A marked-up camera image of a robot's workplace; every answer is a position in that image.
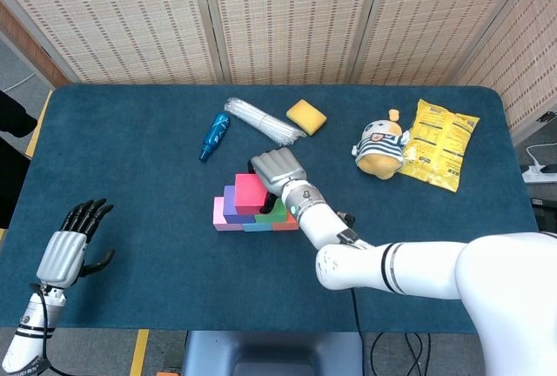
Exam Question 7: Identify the white power cable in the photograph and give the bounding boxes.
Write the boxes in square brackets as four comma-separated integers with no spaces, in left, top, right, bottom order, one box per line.
[526,143,557,169]

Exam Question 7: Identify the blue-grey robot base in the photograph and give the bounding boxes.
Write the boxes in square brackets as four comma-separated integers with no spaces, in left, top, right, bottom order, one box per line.
[181,330,365,376]

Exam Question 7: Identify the red foam cube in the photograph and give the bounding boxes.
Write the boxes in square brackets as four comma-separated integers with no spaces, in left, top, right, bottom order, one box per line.
[234,172,273,216]

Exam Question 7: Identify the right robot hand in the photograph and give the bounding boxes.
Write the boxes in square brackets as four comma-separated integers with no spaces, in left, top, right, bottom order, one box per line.
[250,147,309,215]

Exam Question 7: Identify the green foam cube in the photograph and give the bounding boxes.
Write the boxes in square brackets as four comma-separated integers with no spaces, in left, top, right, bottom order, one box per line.
[254,197,288,225]

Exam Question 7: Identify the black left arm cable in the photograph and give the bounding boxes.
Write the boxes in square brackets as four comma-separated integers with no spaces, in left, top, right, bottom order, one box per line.
[28,282,73,376]

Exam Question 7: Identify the white power strip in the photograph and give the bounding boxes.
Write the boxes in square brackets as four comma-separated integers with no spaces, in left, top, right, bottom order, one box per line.
[521,165,557,185]

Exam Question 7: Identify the purple foam cube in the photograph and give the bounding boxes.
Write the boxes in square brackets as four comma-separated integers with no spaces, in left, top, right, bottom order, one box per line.
[223,185,258,225]

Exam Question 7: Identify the yellow sponge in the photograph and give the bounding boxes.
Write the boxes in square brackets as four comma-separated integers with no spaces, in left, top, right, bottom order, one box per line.
[285,98,328,137]

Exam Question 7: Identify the person in black clothes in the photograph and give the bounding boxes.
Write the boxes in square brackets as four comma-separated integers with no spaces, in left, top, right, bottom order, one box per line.
[0,90,38,229]

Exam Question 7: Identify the yellow snack bag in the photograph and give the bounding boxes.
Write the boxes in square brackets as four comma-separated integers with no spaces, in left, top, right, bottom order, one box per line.
[398,97,481,193]

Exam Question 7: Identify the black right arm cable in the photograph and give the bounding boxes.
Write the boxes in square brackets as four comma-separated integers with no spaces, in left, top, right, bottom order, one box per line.
[347,286,366,376]

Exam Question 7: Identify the plush toy with striped shirt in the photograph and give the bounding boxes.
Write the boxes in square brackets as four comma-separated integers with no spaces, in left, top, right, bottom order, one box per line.
[352,108,412,181]

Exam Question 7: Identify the pink foam cube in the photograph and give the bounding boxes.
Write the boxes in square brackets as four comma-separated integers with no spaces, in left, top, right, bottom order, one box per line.
[212,196,245,232]

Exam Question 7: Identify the bundle of clear straws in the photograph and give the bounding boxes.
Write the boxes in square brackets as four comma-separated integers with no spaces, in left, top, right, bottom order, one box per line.
[224,97,307,148]

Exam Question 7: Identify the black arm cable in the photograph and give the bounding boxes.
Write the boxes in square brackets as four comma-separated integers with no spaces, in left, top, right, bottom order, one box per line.
[347,286,366,376]
[28,282,73,376]

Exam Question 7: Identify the black box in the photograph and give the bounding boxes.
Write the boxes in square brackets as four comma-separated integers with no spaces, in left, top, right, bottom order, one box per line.
[531,196,557,233]

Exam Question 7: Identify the woven bamboo screen panel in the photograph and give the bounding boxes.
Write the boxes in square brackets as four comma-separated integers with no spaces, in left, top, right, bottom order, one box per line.
[202,0,386,86]
[452,0,557,133]
[347,0,545,87]
[0,0,225,86]

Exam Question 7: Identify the teal felt table cover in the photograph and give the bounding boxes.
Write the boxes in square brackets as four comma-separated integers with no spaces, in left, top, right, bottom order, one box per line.
[0,84,554,336]

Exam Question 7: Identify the orange foam cube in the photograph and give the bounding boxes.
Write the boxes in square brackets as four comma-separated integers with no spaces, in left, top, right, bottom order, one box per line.
[272,210,302,232]

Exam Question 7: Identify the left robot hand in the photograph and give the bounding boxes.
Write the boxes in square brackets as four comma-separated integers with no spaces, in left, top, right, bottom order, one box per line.
[36,198,117,289]

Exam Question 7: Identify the black floor cables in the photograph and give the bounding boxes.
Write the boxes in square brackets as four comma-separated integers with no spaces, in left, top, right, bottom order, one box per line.
[369,332,433,376]

